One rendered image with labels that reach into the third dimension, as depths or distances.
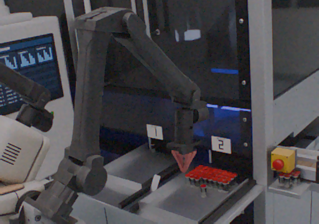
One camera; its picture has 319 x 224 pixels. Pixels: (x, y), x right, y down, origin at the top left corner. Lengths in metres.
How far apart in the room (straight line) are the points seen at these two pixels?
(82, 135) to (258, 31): 0.75
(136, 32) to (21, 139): 0.38
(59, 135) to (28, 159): 1.02
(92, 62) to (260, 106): 0.76
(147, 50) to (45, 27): 0.99
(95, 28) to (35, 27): 1.06
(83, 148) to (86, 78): 0.16
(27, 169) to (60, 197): 0.14
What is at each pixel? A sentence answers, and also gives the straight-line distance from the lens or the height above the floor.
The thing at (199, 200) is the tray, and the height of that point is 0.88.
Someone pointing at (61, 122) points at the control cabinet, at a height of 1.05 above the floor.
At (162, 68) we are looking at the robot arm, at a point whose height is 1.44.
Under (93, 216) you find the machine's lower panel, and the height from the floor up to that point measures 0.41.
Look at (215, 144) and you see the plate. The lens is 1.70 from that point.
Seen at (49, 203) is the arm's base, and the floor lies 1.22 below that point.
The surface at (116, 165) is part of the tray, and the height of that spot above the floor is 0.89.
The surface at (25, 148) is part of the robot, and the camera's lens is 1.09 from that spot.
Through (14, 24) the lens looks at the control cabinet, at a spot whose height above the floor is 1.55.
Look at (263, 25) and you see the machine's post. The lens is 1.48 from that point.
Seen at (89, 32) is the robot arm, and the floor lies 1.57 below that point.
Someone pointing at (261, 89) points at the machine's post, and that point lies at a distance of 1.53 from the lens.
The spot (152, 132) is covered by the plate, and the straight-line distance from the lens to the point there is 1.89.
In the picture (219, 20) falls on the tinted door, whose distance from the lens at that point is 1.57.
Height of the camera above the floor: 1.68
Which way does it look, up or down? 20 degrees down
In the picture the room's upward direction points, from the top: 6 degrees counter-clockwise
